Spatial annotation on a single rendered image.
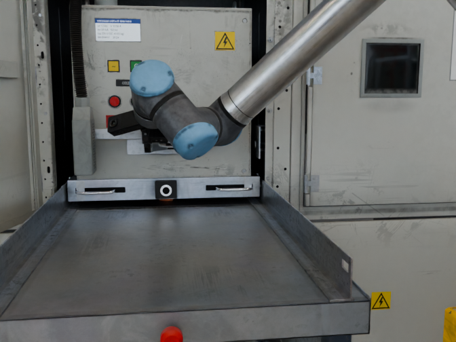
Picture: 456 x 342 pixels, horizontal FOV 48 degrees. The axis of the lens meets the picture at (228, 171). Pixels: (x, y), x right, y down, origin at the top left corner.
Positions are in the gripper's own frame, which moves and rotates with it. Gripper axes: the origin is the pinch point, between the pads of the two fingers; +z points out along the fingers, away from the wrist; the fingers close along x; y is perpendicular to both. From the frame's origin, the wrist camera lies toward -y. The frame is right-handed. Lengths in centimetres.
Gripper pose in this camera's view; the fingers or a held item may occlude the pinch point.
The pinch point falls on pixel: (147, 147)
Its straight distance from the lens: 140.2
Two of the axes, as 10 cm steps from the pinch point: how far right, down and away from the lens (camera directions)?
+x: -0.7, -9.3, 3.6
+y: 9.9, -0.2, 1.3
